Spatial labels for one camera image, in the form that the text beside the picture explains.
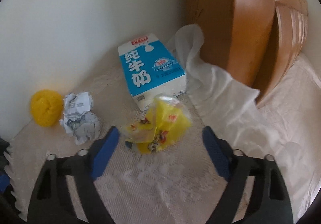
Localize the printed paper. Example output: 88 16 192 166
59 91 101 145

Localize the yellow snack wrapper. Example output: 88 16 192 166
121 94 192 154

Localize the yellow mesh ball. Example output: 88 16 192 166
30 89 64 127

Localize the bed with pink sheet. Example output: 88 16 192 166
259 54 320 222

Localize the white lace nightstand cover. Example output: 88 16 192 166
4 23 299 224

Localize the blue white milk carton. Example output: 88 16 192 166
118 33 186 111

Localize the wooden headboard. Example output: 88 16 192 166
186 0 308 103

